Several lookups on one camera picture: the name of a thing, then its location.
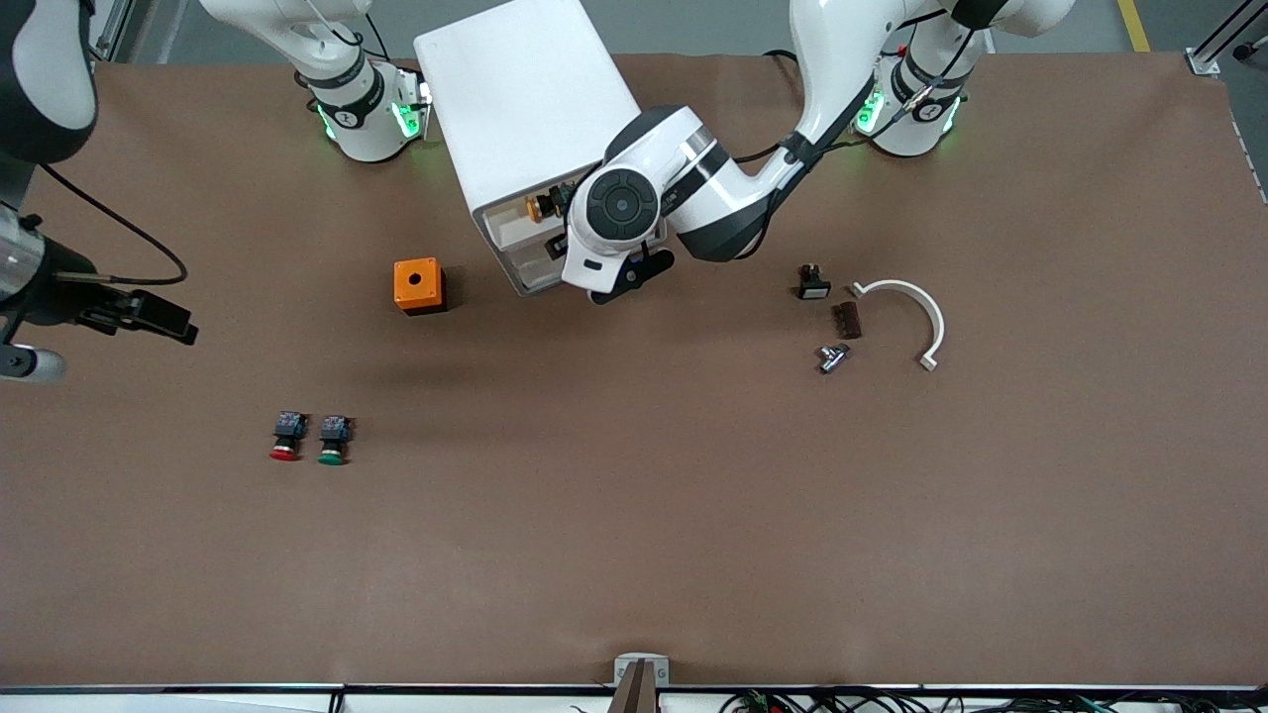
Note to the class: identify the red push button switch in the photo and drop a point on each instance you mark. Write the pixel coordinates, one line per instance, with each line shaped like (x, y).
(287, 428)

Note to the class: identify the white curved plastic bracket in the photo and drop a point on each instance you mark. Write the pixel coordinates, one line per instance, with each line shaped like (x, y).
(936, 322)

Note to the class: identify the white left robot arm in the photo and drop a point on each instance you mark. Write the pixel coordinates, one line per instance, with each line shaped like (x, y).
(693, 188)

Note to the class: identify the aluminium profile beam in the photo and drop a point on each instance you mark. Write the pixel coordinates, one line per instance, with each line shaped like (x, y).
(1223, 40)

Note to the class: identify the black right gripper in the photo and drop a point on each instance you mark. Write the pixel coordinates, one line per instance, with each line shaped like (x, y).
(54, 298)

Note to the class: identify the green push button switch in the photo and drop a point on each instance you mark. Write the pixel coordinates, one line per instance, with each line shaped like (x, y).
(335, 431)

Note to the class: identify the white table edge rail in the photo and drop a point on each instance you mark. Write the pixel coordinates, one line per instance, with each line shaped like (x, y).
(198, 701)

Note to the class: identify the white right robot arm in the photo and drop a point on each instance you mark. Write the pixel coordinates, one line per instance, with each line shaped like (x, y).
(357, 109)

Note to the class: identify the orange button enclosure box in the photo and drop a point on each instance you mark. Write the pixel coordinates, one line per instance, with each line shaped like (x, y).
(404, 295)

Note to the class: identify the yellow push button switch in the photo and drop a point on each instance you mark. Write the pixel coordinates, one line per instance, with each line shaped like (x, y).
(540, 207)

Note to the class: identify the small black switch module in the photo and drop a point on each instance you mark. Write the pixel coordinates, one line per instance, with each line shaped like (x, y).
(814, 287)

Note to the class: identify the aluminium frame post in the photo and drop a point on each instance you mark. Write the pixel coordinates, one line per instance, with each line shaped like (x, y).
(114, 30)

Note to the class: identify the small brown block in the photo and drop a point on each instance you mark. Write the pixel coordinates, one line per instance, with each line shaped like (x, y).
(847, 320)

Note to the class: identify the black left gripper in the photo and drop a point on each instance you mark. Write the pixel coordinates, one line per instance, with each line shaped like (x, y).
(567, 199)

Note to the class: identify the brown wedge post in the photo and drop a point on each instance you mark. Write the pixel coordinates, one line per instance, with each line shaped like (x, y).
(639, 693)

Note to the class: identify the silver metal fitting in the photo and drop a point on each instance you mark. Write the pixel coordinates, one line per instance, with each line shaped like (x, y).
(832, 358)

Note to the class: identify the grey metal mount bracket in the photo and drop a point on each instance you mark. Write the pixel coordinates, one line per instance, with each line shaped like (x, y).
(624, 665)

